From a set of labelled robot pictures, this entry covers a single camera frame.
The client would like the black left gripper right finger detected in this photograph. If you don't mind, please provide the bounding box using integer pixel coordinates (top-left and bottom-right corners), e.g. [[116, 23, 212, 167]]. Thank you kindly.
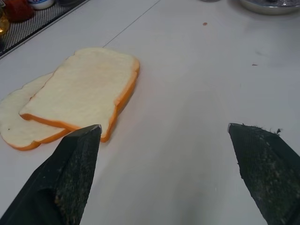
[[227, 123, 300, 225]]

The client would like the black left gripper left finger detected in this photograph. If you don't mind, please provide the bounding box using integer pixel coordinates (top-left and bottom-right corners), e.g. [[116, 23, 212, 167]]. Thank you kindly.
[[0, 124, 103, 225]]

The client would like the white bread slice orange crust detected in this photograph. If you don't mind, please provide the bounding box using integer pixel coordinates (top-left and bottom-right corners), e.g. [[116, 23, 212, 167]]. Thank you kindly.
[[0, 72, 71, 151], [18, 47, 141, 143]]

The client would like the yellow glass bottle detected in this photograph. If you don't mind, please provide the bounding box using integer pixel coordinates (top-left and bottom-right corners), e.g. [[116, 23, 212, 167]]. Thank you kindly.
[[0, 4, 10, 38]]

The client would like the silver metal bowl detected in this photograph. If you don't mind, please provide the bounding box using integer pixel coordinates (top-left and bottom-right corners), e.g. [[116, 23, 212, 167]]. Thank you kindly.
[[239, 0, 300, 15]]

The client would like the red sauce bottle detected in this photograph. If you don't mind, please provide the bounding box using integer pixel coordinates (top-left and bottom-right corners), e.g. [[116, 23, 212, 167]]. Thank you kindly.
[[3, 0, 35, 23]]

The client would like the white jar with label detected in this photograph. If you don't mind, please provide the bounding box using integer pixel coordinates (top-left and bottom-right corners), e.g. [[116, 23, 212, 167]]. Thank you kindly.
[[27, 0, 56, 10]]

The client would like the black wire mesh tray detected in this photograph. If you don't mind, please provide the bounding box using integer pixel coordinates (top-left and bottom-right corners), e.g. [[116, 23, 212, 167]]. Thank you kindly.
[[0, 0, 91, 59]]

